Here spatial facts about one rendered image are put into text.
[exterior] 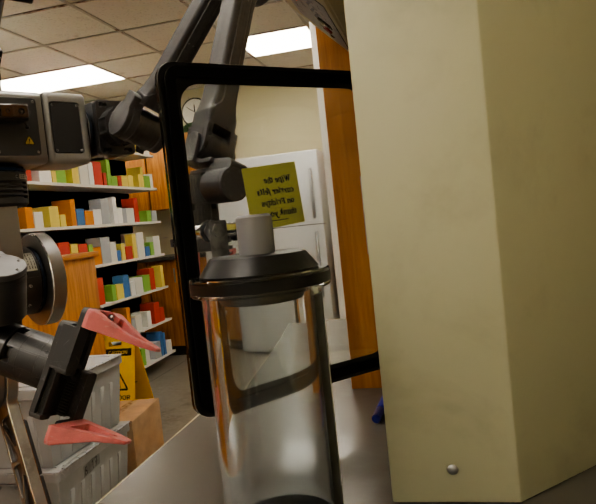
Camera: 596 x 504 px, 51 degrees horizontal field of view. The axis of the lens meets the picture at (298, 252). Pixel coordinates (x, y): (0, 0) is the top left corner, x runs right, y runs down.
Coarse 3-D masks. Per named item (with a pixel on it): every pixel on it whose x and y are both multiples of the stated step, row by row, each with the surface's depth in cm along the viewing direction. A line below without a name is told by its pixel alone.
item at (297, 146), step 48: (192, 96) 70; (240, 96) 73; (288, 96) 77; (336, 96) 81; (192, 144) 70; (240, 144) 73; (288, 144) 77; (336, 144) 81; (192, 192) 70; (240, 192) 73; (288, 192) 77; (336, 192) 81; (288, 240) 76; (336, 240) 80; (336, 288) 80; (336, 336) 80; (192, 384) 70
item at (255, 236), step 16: (240, 224) 47; (256, 224) 46; (272, 224) 48; (240, 240) 47; (256, 240) 46; (272, 240) 47; (224, 256) 49; (240, 256) 46; (256, 256) 44; (272, 256) 44; (288, 256) 45; (304, 256) 46; (208, 272) 46; (224, 272) 44; (240, 272) 44; (256, 272) 44; (272, 272) 44; (288, 272) 44
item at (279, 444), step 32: (320, 288) 47; (224, 320) 44; (256, 320) 44; (288, 320) 44; (224, 352) 45; (256, 352) 44; (288, 352) 44; (224, 384) 45; (256, 384) 44; (288, 384) 44; (320, 384) 46; (224, 416) 46; (256, 416) 44; (288, 416) 44; (320, 416) 46; (224, 448) 46; (256, 448) 44; (288, 448) 44; (320, 448) 45; (224, 480) 47; (256, 480) 44; (288, 480) 44; (320, 480) 45
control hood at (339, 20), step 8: (288, 0) 82; (320, 0) 62; (328, 0) 60; (336, 0) 61; (296, 8) 83; (328, 8) 63; (336, 8) 63; (304, 16) 85; (336, 16) 66; (344, 16) 66; (336, 24) 70; (344, 24) 68; (344, 32) 72; (344, 40) 77; (344, 48) 85
